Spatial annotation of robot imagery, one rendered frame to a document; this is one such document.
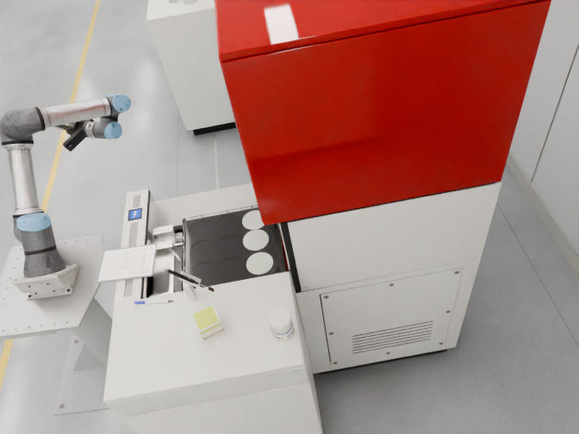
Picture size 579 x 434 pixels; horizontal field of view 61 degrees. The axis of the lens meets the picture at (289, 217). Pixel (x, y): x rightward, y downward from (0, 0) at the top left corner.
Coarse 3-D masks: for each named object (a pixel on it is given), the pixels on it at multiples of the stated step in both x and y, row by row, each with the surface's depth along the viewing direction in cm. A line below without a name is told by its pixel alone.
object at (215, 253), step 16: (256, 208) 202; (192, 224) 201; (208, 224) 200; (224, 224) 198; (240, 224) 197; (192, 240) 195; (208, 240) 194; (224, 240) 193; (240, 240) 192; (272, 240) 190; (192, 256) 190; (208, 256) 189; (224, 256) 188; (240, 256) 187; (272, 256) 185; (192, 272) 185; (208, 272) 184; (224, 272) 183; (240, 272) 182; (272, 272) 180
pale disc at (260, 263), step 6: (258, 252) 187; (264, 252) 187; (252, 258) 185; (258, 258) 185; (264, 258) 185; (270, 258) 184; (246, 264) 184; (252, 264) 184; (258, 264) 183; (264, 264) 183; (270, 264) 183; (252, 270) 182; (258, 270) 181; (264, 270) 181
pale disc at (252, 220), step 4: (252, 212) 201; (256, 212) 200; (244, 216) 200; (248, 216) 199; (252, 216) 199; (256, 216) 199; (260, 216) 199; (244, 220) 198; (248, 220) 198; (252, 220) 198; (256, 220) 197; (260, 220) 197; (244, 224) 197; (248, 224) 197; (252, 224) 196; (256, 224) 196; (260, 224) 196; (248, 228) 195; (252, 228) 195; (256, 228) 195
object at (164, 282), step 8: (160, 240) 200; (168, 240) 199; (176, 240) 202; (176, 248) 199; (160, 256) 194; (168, 256) 194; (160, 264) 192; (168, 264) 191; (160, 272) 189; (160, 280) 187; (168, 280) 186; (160, 288) 184; (168, 288) 184
